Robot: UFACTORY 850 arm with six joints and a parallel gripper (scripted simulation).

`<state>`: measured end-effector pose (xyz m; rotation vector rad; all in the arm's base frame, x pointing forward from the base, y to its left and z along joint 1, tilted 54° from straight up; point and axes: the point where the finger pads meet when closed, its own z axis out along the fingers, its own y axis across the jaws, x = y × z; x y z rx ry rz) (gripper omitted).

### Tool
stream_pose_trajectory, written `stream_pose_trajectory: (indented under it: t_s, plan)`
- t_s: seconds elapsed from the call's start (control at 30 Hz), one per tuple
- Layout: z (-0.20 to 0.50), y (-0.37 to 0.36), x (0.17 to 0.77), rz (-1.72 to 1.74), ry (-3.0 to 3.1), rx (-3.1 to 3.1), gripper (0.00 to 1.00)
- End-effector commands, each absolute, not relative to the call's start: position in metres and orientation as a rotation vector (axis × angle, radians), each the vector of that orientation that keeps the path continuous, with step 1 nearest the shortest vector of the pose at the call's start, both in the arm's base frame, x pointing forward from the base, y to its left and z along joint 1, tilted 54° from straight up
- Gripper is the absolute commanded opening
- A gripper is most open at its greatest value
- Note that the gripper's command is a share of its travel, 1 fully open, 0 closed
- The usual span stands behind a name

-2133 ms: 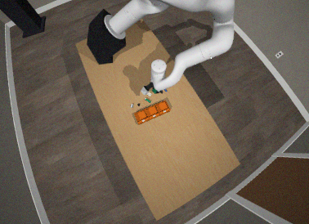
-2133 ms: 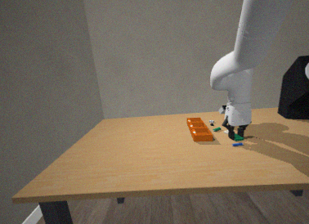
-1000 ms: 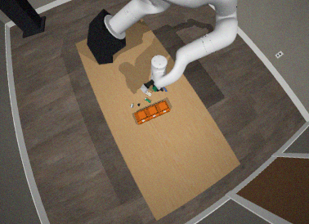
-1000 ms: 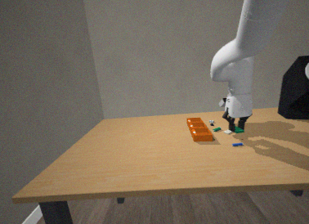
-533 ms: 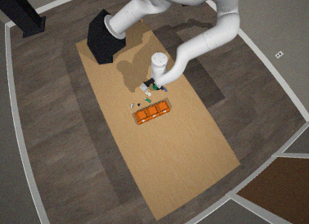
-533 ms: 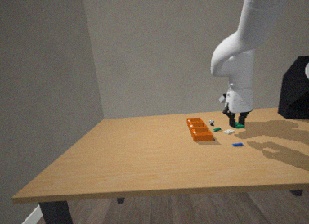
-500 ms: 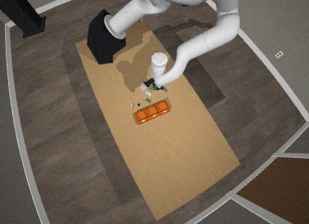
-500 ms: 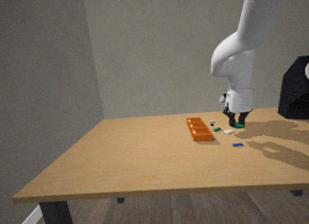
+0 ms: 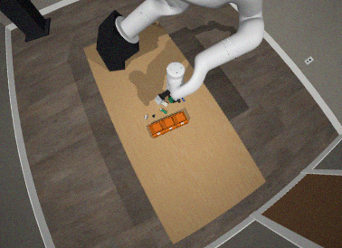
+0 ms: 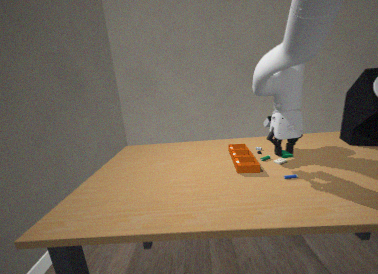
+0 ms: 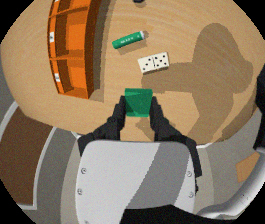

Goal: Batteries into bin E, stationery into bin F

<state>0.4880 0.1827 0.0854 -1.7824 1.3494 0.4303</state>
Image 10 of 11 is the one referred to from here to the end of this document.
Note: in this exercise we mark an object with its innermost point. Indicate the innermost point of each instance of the white domino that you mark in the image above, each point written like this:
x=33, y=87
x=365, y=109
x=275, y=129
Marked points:
x=279, y=161

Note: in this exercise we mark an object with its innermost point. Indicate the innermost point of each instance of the orange rack of bins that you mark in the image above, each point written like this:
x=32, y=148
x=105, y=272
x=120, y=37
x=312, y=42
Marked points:
x=245, y=164

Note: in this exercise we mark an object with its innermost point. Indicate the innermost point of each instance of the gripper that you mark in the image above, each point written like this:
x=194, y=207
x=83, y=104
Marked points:
x=286, y=126

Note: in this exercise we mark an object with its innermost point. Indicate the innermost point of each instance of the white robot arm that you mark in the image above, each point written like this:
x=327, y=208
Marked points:
x=308, y=24

